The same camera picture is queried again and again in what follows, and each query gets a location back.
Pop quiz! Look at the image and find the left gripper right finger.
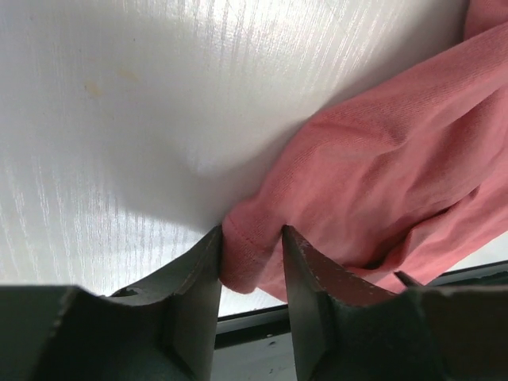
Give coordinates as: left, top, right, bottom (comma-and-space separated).
282, 226, 507, 380

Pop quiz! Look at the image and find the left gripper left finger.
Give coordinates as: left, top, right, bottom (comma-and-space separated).
1, 227, 222, 380

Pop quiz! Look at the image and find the pink t-shirt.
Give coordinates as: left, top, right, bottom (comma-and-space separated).
220, 1, 507, 299

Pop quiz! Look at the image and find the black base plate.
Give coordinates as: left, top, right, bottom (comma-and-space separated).
214, 260, 508, 381

